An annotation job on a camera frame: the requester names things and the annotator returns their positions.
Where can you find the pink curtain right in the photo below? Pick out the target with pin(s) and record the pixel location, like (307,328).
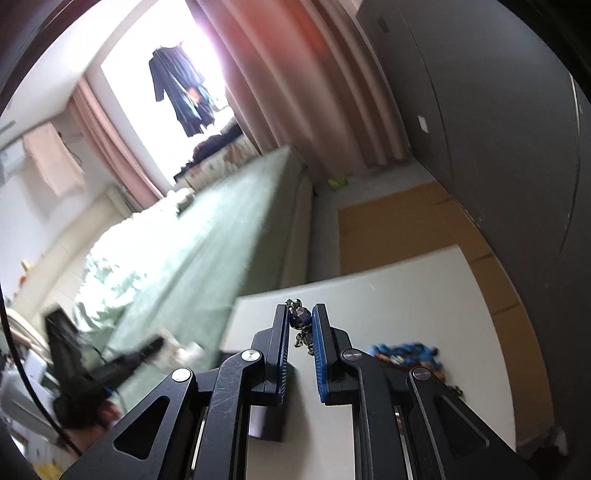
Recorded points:
(301,73)

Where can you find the pink curtain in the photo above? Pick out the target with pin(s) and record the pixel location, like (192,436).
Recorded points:
(301,73)
(104,139)

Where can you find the cardboard sheet on floor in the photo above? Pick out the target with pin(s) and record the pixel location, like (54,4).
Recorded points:
(451,292)

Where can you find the hanging dark clothes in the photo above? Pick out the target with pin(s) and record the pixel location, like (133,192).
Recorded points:
(174,76)

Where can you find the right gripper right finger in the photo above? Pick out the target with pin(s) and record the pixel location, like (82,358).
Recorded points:
(335,385)

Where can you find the pink hanging towel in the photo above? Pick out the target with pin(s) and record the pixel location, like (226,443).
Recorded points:
(55,164)

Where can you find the floral green quilt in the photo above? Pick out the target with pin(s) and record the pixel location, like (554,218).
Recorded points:
(122,261)

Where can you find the black jewelry box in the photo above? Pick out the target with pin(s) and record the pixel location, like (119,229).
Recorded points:
(267,422)

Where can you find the floral pillow by window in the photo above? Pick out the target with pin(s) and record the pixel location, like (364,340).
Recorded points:
(219,165)

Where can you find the green bed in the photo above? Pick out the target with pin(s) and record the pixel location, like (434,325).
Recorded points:
(245,234)

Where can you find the green item on floor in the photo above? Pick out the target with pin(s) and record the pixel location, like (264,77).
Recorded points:
(338,183)

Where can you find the left hand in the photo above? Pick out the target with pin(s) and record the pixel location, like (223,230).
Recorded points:
(109,414)

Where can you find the dark grey wardrobe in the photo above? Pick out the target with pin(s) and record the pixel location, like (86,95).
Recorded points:
(505,89)

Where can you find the white wall outlet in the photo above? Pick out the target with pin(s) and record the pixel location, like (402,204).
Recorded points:
(423,124)

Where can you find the pink curtain left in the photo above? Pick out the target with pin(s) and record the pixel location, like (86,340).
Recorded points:
(104,139)

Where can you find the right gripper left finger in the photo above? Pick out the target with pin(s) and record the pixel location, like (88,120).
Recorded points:
(273,343)

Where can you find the beige headboard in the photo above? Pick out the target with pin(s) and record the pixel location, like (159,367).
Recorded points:
(76,239)

